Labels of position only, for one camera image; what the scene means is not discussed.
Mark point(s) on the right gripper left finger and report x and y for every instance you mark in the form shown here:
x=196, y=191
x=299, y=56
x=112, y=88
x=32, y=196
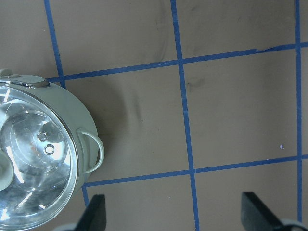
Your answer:
x=94, y=217

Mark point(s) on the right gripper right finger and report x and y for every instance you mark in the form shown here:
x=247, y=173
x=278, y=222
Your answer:
x=256, y=216

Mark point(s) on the glass pot lid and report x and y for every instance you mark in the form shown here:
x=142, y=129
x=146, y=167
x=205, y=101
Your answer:
x=41, y=155

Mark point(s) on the mint green electric pot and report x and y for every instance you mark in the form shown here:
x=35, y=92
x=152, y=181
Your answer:
x=89, y=149

